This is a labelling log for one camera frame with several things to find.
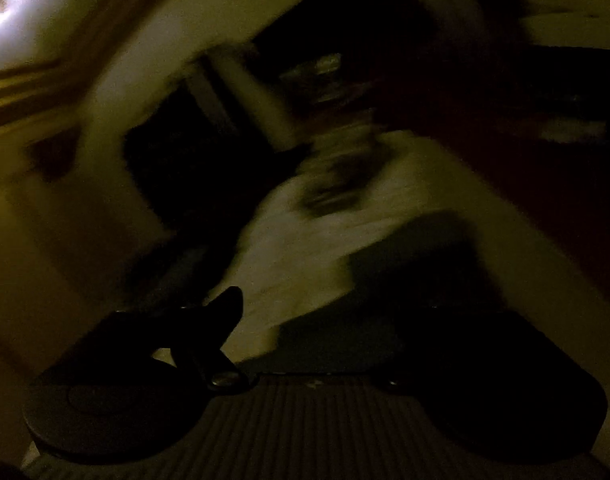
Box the large dark garment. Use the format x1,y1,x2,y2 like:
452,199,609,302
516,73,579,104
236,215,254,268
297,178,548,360
275,210,493,373

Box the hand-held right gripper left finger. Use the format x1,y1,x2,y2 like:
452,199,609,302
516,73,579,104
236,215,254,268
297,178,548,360
37,286,246,392

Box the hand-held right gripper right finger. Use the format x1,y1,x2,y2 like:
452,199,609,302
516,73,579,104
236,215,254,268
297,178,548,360
385,305,603,391

